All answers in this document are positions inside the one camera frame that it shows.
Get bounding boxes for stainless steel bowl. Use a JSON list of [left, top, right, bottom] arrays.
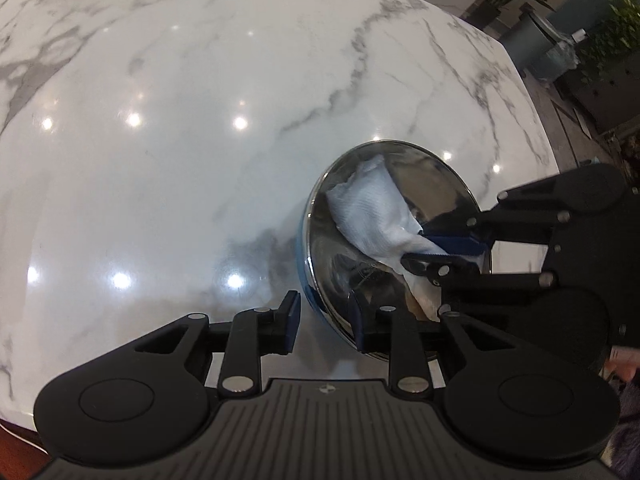
[[299, 138, 497, 363]]

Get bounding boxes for green leafy ivy plant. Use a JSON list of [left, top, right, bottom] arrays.
[[582, 0, 640, 88]]

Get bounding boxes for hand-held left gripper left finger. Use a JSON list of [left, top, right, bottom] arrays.
[[135, 290, 302, 395]]

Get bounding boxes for dark cabinet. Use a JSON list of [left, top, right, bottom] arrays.
[[575, 55, 640, 137]]

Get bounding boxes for person's right hand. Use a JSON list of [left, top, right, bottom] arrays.
[[606, 345, 640, 382]]

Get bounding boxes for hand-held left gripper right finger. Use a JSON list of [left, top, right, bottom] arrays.
[[351, 292, 507, 400]]

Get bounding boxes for trash bin with plastic liner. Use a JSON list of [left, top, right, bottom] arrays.
[[530, 32, 582, 82]]

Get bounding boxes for purple fuzzy cloth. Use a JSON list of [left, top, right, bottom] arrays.
[[602, 379, 640, 480]]

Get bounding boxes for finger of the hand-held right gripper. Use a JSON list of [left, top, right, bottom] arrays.
[[421, 174, 572, 257], [401, 252, 557, 317]]

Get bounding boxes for white cleaning cloth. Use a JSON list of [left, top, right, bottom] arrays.
[[325, 155, 487, 322]]

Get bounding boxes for grey lidded trash can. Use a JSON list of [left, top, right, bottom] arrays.
[[500, 7, 558, 75]]

